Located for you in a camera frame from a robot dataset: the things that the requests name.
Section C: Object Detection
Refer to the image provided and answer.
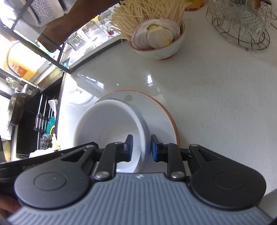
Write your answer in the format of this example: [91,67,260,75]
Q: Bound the large leaf-pattern white bowl plate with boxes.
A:
[98,90,180,145]

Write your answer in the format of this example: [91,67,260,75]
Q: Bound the white ceramic bowl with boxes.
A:
[73,99,144,173]

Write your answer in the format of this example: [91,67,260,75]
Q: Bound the light blue plastic bowl front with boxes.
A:
[134,108,151,173]

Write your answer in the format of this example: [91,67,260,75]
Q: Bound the chrome kitchen faucet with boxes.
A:
[1,69,40,97]

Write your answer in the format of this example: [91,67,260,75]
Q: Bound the person's left hand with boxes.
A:
[0,195,21,218]

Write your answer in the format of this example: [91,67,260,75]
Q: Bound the green sunflower silicone mat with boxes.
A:
[46,116,55,136]

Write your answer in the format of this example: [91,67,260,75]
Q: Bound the sink drying rack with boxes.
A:
[34,95,54,136]

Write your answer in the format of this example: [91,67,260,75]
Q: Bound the stainless steel pot in sink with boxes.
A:
[7,93,25,127]

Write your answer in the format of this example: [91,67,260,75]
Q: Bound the white rice spoon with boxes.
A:
[48,99,58,117]

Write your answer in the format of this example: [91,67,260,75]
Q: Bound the bowl with onion and mushrooms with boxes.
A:
[128,19,185,60]

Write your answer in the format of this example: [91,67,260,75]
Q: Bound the orange detergent bottle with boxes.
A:
[1,41,46,81]

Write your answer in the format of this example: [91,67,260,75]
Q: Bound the drinking glass on tray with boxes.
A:
[82,21,107,48]
[98,9,118,37]
[66,32,86,51]

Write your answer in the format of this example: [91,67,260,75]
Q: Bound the red-lid plastic jar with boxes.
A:
[185,0,205,12]

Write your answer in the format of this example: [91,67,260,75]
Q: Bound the dark wooden cutting board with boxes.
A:
[38,0,119,52]

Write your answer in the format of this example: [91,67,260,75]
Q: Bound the wire rack with glass cups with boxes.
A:
[206,0,276,51]

